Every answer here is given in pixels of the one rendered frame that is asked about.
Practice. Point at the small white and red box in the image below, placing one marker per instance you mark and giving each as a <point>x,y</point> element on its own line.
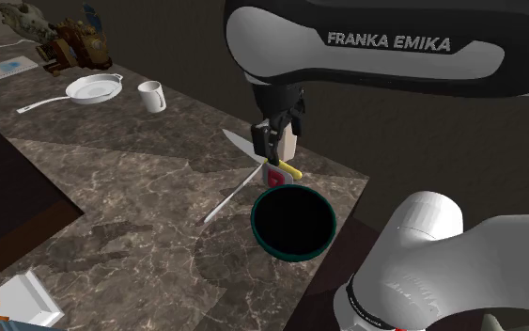
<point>277,177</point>

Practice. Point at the white square tray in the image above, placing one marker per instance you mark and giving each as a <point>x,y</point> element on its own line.
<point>25,300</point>

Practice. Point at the white frying pan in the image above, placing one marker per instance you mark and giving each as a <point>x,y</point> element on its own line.
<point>93,88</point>

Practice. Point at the white mug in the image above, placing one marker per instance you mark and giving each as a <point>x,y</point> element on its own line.
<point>152,98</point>

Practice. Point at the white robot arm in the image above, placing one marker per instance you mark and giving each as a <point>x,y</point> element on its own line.
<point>429,275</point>

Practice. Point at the white book with blue print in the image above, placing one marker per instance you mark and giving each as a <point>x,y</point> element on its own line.
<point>4,69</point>

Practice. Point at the grey animal skull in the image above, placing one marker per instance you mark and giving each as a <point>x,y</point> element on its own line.
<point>25,19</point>

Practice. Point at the dark green bowl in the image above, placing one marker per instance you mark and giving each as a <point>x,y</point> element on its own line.
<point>293,222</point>

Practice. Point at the beige block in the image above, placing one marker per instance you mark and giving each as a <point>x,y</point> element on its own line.
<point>288,146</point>

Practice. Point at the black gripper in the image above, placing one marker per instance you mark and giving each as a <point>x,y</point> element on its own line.
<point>277,100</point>

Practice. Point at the brown ornate machine figure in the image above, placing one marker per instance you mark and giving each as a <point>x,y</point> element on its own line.
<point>77,45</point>

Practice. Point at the long silver utensil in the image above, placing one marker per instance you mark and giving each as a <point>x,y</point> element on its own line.
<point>232,196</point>

